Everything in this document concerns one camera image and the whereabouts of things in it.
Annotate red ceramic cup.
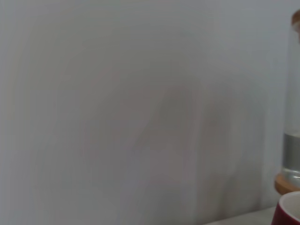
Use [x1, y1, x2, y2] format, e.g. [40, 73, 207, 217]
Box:
[270, 191, 300, 225]

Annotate glass water dispenser jar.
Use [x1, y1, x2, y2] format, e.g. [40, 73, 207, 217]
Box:
[281, 9, 300, 186]

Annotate wooden dispenser stand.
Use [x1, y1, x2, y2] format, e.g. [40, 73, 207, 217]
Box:
[274, 172, 300, 195]

